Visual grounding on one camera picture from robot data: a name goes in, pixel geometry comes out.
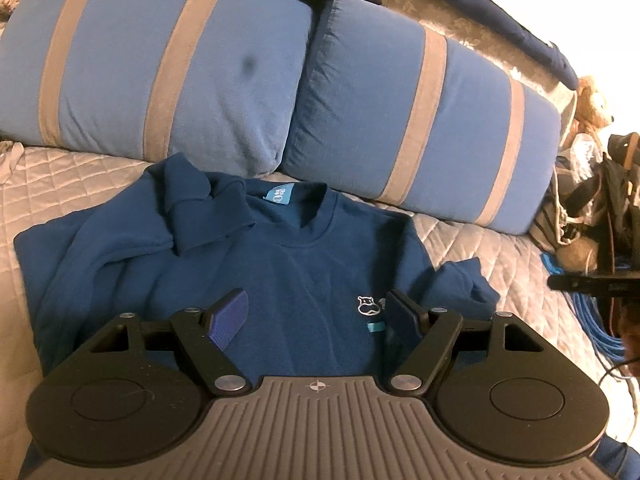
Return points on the blue striped pillow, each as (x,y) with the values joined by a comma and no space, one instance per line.
(215,80)
(389,110)

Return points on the dark blue sweatshirt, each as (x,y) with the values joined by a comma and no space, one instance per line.
(316,267)

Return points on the left blue striped pillow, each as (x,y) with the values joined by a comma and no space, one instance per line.
(215,80)

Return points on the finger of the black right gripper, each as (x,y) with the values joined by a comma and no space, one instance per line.
(623,284)

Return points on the navy garment on headboard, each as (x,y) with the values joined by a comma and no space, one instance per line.
(547,54)

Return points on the right blue striped pillow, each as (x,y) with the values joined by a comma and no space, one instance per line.
(389,110)

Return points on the brown teddy bear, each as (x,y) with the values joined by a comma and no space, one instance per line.
(592,113)

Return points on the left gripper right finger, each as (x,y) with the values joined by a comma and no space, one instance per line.
(497,387)

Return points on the grey quilted bedspread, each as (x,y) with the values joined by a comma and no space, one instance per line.
(40,184)

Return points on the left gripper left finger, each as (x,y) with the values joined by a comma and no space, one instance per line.
(137,388)

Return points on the black bag with straps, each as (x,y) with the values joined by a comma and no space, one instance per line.
(589,218)

